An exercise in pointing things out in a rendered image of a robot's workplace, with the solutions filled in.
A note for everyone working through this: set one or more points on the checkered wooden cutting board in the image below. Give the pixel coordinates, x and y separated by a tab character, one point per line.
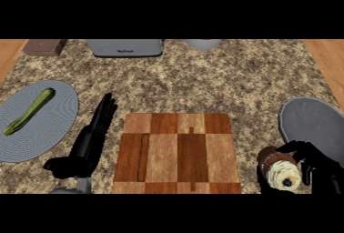
176	153

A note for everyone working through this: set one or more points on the grey round placemat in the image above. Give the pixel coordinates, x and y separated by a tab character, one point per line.
37	121

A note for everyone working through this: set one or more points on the dark grey pan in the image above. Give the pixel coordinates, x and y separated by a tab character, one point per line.
316	124

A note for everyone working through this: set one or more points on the green zucchini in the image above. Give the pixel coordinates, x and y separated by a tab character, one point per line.
28	111

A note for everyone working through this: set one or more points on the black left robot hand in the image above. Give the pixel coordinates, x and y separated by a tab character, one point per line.
92	133

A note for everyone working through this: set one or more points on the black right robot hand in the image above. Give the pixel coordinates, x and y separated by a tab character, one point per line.
321	170

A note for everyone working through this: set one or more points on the grey flat appliance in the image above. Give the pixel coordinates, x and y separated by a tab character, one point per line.
126	47

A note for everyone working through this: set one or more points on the brown wooden block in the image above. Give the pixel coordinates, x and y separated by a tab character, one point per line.
43	47

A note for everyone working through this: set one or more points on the white frosted brown cupcake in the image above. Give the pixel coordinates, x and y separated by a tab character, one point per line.
279	171

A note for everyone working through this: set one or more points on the pale grey cup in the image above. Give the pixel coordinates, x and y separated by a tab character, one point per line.
204	44

